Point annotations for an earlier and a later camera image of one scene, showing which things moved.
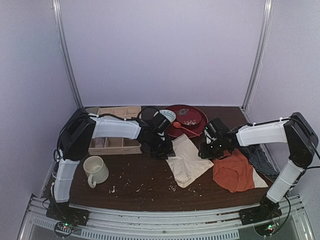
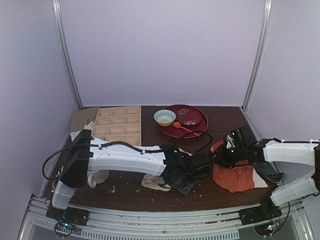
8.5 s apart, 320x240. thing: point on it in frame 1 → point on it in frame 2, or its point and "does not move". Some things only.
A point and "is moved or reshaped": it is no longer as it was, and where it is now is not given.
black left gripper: [161, 150] → [204, 165]
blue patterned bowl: [169, 115] does not move
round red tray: [174, 132] does not move
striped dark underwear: [261, 161] does not move
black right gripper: [205, 152] → [220, 155]
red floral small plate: [188, 117] does not move
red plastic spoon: [177, 124] does not move
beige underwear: [188, 162] is moved or reshaped
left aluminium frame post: [56, 4] does not move
